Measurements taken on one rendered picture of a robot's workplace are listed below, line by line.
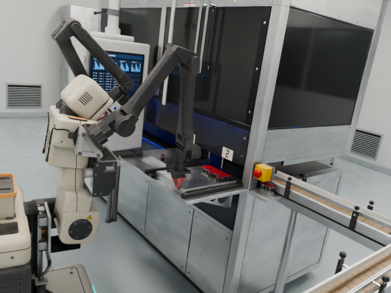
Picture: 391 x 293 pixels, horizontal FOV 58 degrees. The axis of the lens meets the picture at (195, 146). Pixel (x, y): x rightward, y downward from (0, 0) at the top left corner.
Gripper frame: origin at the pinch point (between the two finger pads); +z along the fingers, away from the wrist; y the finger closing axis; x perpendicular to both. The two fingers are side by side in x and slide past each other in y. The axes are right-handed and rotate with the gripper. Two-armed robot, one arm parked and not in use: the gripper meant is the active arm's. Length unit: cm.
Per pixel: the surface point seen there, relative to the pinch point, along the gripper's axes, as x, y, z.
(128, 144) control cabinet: 90, 21, 6
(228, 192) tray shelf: -10.5, 25.2, 1.9
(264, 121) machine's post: -12, 41, -35
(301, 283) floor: -11, 119, 89
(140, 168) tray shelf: 34.2, -0.6, 2.3
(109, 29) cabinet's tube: 95, 3, -71
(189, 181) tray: 8.3, 14.3, 1.8
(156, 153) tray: 54, 22, 1
